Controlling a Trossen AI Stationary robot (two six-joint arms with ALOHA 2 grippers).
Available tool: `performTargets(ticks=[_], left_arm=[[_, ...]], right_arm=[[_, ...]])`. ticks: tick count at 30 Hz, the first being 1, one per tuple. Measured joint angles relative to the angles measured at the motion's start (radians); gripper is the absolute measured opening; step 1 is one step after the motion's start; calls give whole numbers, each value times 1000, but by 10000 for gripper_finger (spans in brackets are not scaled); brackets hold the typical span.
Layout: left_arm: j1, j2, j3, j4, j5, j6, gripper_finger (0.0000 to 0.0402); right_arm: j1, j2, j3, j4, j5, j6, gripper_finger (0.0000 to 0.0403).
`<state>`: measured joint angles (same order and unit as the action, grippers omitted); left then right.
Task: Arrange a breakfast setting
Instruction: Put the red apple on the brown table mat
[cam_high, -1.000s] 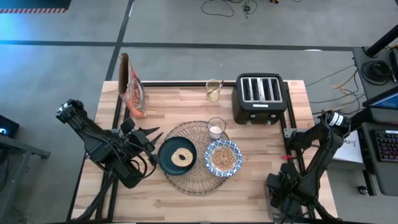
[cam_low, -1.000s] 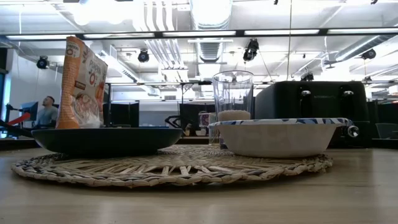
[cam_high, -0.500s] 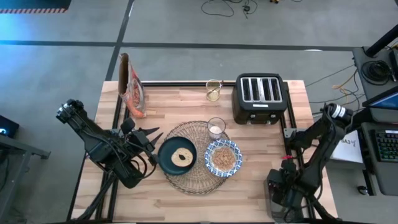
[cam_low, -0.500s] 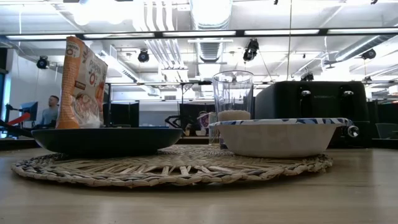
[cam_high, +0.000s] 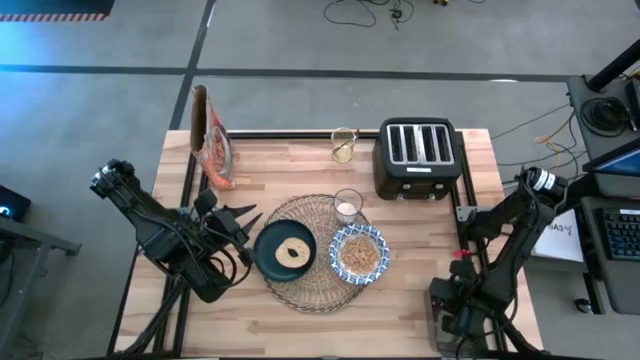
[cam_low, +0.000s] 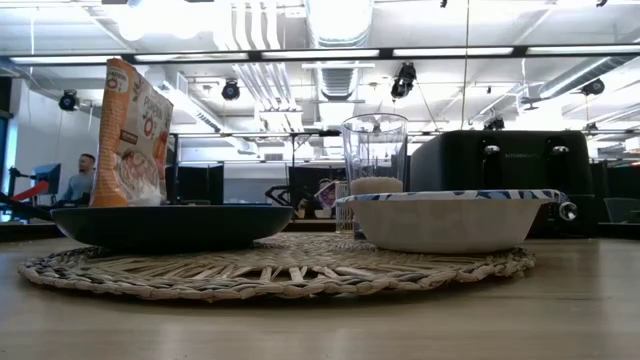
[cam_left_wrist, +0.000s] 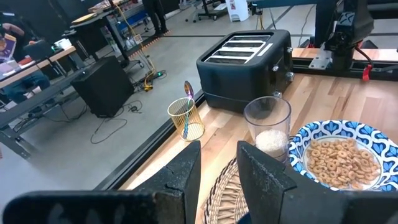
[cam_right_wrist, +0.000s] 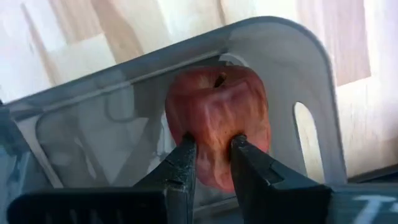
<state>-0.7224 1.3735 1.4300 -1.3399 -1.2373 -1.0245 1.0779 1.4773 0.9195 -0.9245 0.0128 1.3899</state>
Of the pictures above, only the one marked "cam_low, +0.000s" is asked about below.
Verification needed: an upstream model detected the clear glass with white filling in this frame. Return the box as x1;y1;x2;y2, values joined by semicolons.
341;112;409;239

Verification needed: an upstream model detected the round woven placemat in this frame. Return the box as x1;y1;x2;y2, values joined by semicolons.
17;230;536;303

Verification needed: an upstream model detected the blue patterned paper bowl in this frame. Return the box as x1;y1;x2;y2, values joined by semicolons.
333;188;569;255

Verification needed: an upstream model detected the dark teal plate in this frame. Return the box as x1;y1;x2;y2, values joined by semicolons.
49;204;295;253

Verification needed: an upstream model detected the pumpkin cereal bag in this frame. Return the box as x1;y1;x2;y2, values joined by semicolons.
89;57;175;209

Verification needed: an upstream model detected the person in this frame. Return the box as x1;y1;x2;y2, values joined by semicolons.
59;153;97;206
313;178;339;211

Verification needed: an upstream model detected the overhead light bar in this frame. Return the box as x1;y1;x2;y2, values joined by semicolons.
0;44;640;66

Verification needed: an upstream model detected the black four-slot toaster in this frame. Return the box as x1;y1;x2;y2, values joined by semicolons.
408;129;599;239

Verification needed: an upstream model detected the computer monitor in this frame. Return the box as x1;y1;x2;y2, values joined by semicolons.
30;163;62;196

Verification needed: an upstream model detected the grey chair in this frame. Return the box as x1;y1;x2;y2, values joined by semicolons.
602;197;640;225

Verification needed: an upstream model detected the thin hanging cable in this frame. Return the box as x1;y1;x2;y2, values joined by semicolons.
459;0;471;132

